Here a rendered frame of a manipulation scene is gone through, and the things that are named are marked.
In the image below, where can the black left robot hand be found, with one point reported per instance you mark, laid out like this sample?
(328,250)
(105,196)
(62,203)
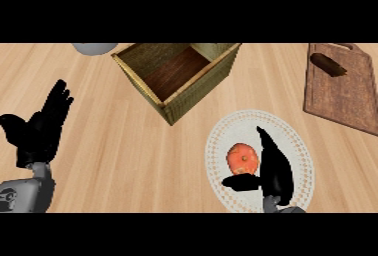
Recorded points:
(43,130)

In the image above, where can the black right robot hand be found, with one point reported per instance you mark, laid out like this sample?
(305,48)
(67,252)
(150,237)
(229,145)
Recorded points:
(275,166)

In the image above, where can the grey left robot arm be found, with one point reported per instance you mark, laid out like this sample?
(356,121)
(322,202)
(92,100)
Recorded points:
(27,193)

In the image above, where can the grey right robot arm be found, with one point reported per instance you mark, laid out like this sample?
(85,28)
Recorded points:
(278,206)

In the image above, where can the orange squash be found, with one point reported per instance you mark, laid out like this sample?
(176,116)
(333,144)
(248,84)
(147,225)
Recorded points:
(243,158)

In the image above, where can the white round placemat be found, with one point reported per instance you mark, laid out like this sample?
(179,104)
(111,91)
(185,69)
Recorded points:
(237,133)

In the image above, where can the olive wicker basket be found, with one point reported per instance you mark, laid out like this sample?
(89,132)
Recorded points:
(178,76)

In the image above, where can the brown wooden cutting board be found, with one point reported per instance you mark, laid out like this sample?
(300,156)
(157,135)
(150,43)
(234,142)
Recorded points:
(340,93)

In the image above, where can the grey round bowl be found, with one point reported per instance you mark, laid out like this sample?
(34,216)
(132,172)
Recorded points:
(95,48)

